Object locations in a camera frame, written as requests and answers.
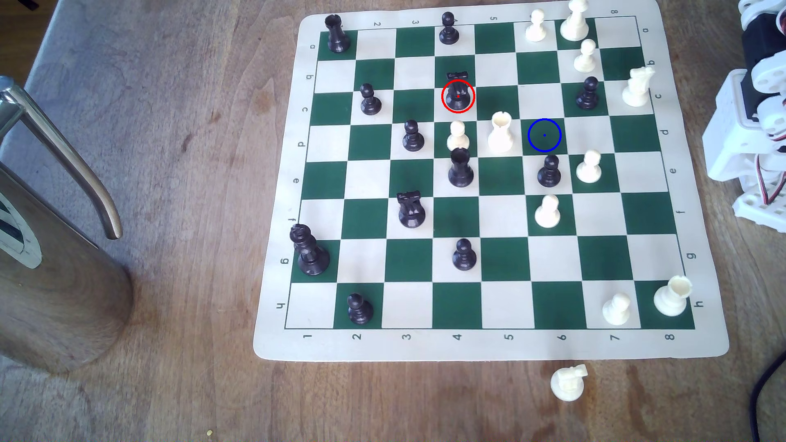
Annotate black chess knight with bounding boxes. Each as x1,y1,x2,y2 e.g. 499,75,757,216
397,191,426,229
445,71,472,113

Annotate black chess pawn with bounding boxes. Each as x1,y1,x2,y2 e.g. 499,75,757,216
537,155,562,188
402,120,426,152
452,238,478,271
347,293,374,325
576,76,600,111
438,11,460,45
360,83,383,116

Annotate black chess king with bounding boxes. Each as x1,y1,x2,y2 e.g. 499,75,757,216
290,224,330,276

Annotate white chess pawn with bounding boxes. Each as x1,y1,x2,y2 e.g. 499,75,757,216
574,38,598,74
446,120,470,152
525,9,548,43
576,150,603,184
534,194,561,229
602,292,632,327

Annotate white chess rook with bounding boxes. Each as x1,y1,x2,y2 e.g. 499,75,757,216
488,111,515,154

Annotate green white chess mat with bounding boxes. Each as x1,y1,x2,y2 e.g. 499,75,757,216
253,0,730,362

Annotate white chess knight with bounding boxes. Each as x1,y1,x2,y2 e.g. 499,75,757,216
621,65,656,108
550,363,589,403

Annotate steel jug with handle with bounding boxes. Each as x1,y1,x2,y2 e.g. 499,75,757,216
0,75,135,375

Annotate red white servo wire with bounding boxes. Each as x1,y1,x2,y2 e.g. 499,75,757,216
757,152,786,207

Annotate black cable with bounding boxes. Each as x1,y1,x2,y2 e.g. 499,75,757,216
750,351,786,442

